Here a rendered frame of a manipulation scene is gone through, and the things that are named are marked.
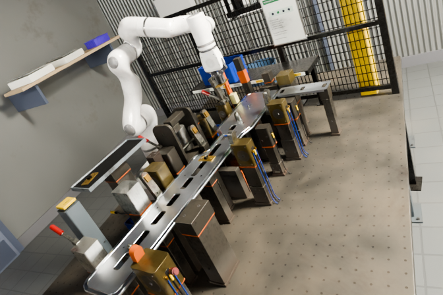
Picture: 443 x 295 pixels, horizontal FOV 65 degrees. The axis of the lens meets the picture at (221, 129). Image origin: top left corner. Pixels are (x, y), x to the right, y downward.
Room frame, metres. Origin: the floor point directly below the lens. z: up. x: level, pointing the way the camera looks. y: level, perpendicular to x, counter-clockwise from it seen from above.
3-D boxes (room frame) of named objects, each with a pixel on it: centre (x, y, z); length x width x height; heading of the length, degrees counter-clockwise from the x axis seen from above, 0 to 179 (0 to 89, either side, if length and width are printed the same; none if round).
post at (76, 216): (1.26, 0.69, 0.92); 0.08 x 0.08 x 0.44; 49
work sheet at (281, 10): (2.12, -0.62, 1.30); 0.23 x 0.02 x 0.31; 49
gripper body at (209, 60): (1.60, -0.09, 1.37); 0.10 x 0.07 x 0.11; 51
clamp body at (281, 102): (1.58, -0.32, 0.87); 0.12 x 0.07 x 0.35; 49
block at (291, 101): (1.69, -0.39, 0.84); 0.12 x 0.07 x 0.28; 49
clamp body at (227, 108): (1.88, -0.05, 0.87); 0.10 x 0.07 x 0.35; 49
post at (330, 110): (1.63, -0.57, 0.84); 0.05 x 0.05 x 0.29; 49
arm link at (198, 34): (1.60, -0.10, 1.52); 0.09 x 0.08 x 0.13; 150
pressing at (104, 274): (1.39, 0.12, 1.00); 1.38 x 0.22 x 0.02; 139
